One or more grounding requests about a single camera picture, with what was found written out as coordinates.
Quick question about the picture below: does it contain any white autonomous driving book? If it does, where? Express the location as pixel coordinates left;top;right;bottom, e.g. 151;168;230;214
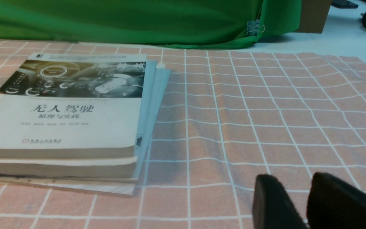
0;53;157;158

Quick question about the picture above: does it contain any light blue middle book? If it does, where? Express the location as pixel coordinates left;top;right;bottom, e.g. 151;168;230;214
0;59;171;179

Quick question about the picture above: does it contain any pink checkered tablecloth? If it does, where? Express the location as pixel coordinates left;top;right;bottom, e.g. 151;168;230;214
0;40;366;229

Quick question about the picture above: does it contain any green backdrop cloth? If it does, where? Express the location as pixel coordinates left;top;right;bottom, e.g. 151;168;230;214
0;0;301;50

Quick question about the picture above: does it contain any metal binder clip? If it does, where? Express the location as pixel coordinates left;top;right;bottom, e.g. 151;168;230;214
246;19;266;37

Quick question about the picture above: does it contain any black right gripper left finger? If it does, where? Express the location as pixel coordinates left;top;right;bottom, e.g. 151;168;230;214
252;174;308;229

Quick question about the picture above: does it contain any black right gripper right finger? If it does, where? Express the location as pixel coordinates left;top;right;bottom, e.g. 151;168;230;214
306;172;366;229

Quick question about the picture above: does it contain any white bottom book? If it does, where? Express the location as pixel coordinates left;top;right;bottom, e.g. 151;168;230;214
0;177;135;196

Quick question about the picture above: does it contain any brown cardboard box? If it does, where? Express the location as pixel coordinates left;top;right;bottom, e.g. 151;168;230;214
295;0;332;34

